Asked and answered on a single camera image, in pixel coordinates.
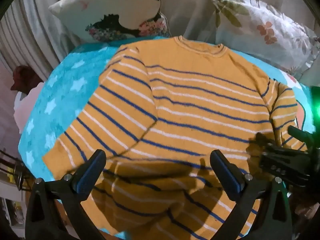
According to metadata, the cream pillow with flower print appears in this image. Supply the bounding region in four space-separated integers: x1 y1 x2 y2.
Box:
48 0 172 44

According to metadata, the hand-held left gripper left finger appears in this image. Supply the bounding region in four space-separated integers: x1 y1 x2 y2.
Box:
25 149 107 240

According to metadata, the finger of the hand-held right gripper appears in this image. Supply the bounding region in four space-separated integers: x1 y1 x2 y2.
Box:
287 126 315 148
250 132 312 188

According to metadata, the turquoise star-print blanket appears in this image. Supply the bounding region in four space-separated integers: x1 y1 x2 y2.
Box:
18 36 314 240

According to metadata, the white leaf-print pillow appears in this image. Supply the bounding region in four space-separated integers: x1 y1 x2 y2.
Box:
209 0 320 78

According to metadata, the mustard striped knit sweater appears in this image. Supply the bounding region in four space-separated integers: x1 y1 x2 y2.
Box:
42 36 308 240

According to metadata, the white cloth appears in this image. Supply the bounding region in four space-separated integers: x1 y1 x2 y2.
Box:
14 82 45 134

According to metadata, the dark metal rack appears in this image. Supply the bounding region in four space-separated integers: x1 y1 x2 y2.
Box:
0 149 36 198

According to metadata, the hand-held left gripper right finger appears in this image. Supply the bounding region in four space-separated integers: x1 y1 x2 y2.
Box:
210 150 293 240

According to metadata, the pale pleated curtain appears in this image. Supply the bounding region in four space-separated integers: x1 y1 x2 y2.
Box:
0 0 66 80

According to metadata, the maroon cap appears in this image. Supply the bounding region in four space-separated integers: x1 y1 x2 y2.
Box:
10 65 43 92

